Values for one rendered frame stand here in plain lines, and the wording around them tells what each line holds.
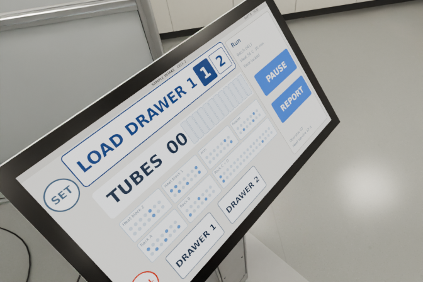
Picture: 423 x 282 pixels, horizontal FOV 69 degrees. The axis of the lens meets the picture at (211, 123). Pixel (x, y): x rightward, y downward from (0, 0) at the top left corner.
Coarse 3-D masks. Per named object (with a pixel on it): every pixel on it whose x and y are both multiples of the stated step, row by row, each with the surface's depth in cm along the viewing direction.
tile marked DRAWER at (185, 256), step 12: (204, 216) 47; (192, 228) 46; (204, 228) 47; (216, 228) 48; (192, 240) 46; (204, 240) 47; (216, 240) 48; (180, 252) 45; (192, 252) 46; (204, 252) 47; (180, 264) 45; (192, 264) 46; (180, 276) 45
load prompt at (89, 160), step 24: (216, 48) 50; (192, 72) 48; (216, 72) 50; (144, 96) 44; (168, 96) 45; (192, 96) 47; (120, 120) 42; (144, 120) 43; (168, 120) 45; (96, 144) 40; (120, 144) 42; (72, 168) 39; (96, 168) 40
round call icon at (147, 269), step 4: (148, 264) 42; (144, 268) 42; (148, 268) 42; (140, 272) 42; (144, 272) 42; (148, 272) 42; (152, 272) 43; (136, 276) 42; (140, 276) 42; (144, 276) 42; (148, 276) 42; (152, 276) 43; (156, 276) 43; (132, 280) 41; (136, 280) 42; (140, 280) 42; (144, 280) 42; (148, 280) 42; (152, 280) 43; (156, 280) 43; (160, 280) 43
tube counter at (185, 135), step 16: (240, 80) 52; (224, 96) 50; (240, 96) 52; (192, 112) 47; (208, 112) 48; (224, 112) 50; (176, 128) 46; (192, 128) 47; (208, 128) 48; (176, 144) 46; (192, 144) 47; (176, 160) 45
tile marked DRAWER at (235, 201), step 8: (248, 176) 52; (256, 176) 52; (240, 184) 51; (248, 184) 51; (256, 184) 52; (264, 184) 53; (232, 192) 50; (240, 192) 51; (248, 192) 51; (256, 192) 52; (224, 200) 49; (232, 200) 50; (240, 200) 50; (248, 200) 51; (224, 208) 49; (232, 208) 50; (240, 208) 50; (232, 216) 50; (232, 224) 49
